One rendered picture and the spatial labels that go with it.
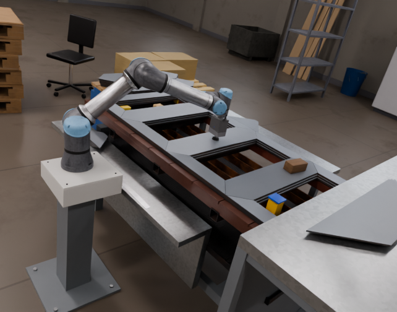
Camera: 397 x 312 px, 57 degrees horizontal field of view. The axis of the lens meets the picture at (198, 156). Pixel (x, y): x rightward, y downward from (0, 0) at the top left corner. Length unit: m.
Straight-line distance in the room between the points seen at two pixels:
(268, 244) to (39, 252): 1.71
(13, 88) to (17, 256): 2.21
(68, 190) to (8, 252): 0.96
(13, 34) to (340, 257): 3.63
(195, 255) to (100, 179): 0.57
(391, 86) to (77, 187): 6.22
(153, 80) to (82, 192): 0.60
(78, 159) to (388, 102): 6.15
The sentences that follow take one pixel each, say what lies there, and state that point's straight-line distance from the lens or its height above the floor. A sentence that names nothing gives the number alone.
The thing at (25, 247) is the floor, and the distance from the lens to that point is 2.58.
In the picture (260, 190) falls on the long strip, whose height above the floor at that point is 0.85.
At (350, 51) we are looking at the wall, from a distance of 8.49.
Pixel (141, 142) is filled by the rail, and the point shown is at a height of 0.83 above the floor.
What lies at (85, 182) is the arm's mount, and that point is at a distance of 1.71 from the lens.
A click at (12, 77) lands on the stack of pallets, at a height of 0.38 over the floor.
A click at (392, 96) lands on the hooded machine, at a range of 7.22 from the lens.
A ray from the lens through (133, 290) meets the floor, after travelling 2.31.
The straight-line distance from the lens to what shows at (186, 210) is 1.78.
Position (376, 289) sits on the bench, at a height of 1.05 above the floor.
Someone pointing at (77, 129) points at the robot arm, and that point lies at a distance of 1.73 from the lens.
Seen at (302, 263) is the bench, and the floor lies 1.05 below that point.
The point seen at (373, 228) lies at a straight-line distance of 1.35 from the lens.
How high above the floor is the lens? 1.72
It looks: 27 degrees down
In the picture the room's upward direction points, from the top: 12 degrees clockwise
